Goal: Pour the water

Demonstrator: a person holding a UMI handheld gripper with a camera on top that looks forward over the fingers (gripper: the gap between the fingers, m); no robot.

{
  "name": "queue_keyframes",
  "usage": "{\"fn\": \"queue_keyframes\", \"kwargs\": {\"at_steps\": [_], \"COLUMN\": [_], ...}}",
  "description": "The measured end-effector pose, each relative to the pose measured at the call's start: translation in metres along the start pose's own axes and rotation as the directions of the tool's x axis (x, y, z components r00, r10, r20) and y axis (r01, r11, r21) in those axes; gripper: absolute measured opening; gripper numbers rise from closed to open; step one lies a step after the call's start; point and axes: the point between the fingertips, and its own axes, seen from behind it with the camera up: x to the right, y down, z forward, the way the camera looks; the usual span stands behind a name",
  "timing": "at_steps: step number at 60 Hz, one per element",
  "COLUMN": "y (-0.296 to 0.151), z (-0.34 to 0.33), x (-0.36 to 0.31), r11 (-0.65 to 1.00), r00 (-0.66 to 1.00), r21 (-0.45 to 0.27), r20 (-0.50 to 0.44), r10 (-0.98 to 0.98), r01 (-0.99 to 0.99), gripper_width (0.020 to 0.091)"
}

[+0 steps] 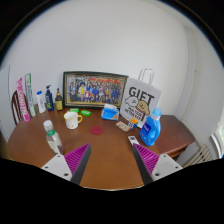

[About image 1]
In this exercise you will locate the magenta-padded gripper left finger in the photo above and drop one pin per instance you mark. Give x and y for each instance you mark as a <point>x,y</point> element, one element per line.
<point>61,165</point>

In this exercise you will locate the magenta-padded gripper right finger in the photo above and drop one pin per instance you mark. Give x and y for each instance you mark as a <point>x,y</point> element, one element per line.
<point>161,165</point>

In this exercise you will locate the clear bottle with green label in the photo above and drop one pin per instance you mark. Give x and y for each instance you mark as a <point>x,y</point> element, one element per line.
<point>53,140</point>

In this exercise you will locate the blue detergent bottle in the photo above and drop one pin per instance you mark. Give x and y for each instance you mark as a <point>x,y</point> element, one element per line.
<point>150,130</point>

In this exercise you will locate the white remote control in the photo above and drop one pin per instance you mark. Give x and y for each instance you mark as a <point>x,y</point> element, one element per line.
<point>133,140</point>

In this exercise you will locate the white radiator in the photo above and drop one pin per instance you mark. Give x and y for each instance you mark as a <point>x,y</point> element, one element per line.
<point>200,156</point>

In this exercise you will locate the flat round red coaster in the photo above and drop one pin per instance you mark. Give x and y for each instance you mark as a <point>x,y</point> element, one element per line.
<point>97,130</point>

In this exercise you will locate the puzzle cube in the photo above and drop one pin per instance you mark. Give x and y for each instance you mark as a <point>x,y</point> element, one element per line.
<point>133,123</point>

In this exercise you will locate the small patterned packet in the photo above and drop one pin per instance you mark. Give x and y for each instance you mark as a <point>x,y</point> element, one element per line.
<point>122,126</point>

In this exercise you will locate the amber pump bottle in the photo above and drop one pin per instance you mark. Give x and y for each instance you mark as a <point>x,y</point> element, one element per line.
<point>59,102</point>

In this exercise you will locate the white bottle with blue cap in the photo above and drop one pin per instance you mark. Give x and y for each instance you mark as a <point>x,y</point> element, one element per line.
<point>41,103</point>

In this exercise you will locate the dark blue pump bottle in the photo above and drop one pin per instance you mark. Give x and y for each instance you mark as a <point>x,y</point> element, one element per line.
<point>49,100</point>

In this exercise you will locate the white paper gift bag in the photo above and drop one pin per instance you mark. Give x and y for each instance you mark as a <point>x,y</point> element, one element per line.
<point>141,100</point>

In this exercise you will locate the blue tissue pack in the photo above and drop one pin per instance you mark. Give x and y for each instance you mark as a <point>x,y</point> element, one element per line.
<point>110,114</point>

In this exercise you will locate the tall pink box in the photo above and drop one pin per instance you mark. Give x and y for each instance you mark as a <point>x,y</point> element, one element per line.
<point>23,103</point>

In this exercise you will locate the wooden chair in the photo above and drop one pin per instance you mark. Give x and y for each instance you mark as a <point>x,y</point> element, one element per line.
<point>16,108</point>

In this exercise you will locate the tall green and white box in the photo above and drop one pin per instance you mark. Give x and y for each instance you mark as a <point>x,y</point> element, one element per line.
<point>30,96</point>

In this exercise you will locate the framed group picture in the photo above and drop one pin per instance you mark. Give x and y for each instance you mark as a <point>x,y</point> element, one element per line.
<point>95,89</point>

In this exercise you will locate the white flat board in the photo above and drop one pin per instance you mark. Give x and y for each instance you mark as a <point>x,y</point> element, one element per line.
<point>10,86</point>

